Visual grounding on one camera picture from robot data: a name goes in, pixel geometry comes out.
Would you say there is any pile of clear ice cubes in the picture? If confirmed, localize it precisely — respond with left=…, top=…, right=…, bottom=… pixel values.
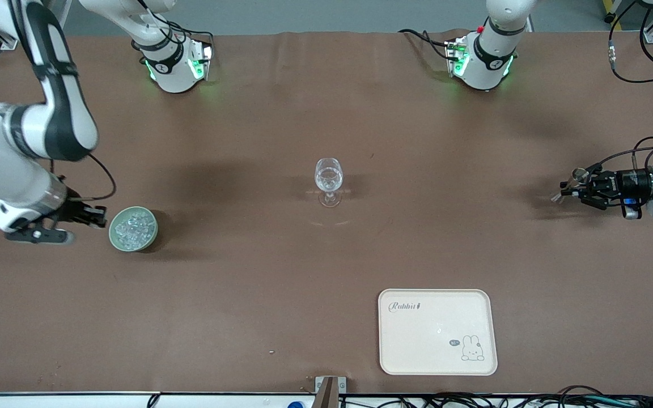
left=114, top=210, right=154, bottom=249

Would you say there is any clear wine glass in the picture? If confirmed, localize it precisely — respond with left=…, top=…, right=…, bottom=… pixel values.
left=313, top=158, right=344, bottom=209

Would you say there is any green round bowl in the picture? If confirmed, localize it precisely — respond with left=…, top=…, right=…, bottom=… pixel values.
left=108, top=206, right=159, bottom=253

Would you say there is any brown table cover mat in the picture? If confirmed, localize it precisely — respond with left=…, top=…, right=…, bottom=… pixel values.
left=0, top=28, right=653, bottom=396

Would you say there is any cream rabbit print tray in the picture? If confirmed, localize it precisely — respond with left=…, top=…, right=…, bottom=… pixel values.
left=378, top=288, right=498, bottom=376

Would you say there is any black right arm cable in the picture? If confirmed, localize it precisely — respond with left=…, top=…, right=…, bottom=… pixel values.
left=49, top=153, right=117, bottom=202

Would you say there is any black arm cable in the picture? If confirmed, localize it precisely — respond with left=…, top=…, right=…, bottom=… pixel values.
left=584, top=0, right=653, bottom=173
left=49, top=153, right=117, bottom=202

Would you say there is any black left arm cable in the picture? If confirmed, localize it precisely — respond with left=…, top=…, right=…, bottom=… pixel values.
left=584, top=0, right=653, bottom=173

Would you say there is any black base power cable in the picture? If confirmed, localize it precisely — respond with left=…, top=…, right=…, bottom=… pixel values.
left=168, top=20, right=215, bottom=46
left=398, top=28, right=455, bottom=60

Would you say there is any black cable bundle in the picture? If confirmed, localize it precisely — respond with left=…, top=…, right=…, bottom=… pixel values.
left=338, top=385, right=653, bottom=408

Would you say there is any metal bracket with brown post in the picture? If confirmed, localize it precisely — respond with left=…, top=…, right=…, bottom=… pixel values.
left=315, top=376, right=347, bottom=408

